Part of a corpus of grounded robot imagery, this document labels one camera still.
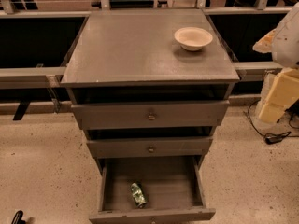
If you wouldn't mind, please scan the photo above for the brass middle drawer knob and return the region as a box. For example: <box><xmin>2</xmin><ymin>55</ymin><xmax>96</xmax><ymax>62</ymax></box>
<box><xmin>148</xmin><ymin>146</ymin><xmax>155</xmax><ymax>153</ymax></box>

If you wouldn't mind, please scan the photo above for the grey top drawer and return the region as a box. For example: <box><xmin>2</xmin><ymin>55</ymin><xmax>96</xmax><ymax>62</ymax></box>
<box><xmin>72</xmin><ymin>101</ymin><xmax>229</xmax><ymax>130</ymax></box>

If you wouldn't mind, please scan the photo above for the grey open bottom drawer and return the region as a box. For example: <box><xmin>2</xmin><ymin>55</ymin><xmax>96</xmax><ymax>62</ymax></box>
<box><xmin>90</xmin><ymin>156</ymin><xmax>215</xmax><ymax>224</ymax></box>

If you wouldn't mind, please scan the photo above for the brass top drawer knob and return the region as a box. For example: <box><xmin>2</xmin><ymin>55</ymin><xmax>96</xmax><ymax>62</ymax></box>
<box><xmin>148</xmin><ymin>113</ymin><xmax>156</xmax><ymax>120</ymax></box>

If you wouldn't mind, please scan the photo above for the grey drawer cabinet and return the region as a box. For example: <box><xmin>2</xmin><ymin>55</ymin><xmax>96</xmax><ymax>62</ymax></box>
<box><xmin>60</xmin><ymin>8</ymin><xmax>241</xmax><ymax>170</ymax></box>

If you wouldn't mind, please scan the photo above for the black object bottom left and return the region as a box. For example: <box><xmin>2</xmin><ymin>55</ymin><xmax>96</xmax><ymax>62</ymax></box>
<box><xmin>11</xmin><ymin>210</ymin><xmax>26</xmax><ymax>224</ymax></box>

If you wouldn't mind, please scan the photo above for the white paper bowl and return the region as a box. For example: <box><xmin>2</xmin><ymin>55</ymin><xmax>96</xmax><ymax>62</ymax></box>
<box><xmin>174</xmin><ymin>27</ymin><xmax>213</xmax><ymax>51</ymax></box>

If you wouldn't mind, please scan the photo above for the grey middle drawer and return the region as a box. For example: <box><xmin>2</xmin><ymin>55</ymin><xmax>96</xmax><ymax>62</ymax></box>
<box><xmin>87</xmin><ymin>137</ymin><xmax>212</xmax><ymax>159</ymax></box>

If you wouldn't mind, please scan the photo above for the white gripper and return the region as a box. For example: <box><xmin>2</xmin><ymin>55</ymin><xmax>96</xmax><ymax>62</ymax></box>
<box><xmin>252</xmin><ymin>29</ymin><xmax>299</xmax><ymax>123</ymax></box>

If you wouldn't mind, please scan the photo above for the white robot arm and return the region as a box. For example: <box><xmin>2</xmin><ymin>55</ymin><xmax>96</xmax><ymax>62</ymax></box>
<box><xmin>252</xmin><ymin>3</ymin><xmax>299</xmax><ymax>123</ymax></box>

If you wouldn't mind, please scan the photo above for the grey metal rail left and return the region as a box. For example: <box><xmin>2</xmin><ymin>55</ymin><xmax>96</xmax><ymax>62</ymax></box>
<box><xmin>0</xmin><ymin>67</ymin><xmax>65</xmax><ymax>90</ymax></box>

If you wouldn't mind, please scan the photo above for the brass drawer knob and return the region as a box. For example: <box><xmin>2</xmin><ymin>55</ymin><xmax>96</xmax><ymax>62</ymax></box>
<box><xmin>148</xmin><ymin>113</ymin><xmax>156</xmax><ymax>120</ymax></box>
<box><xmin>148</xmin><ymin>146</ymin><xmax>155</xmax><ymax>153</ymax></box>

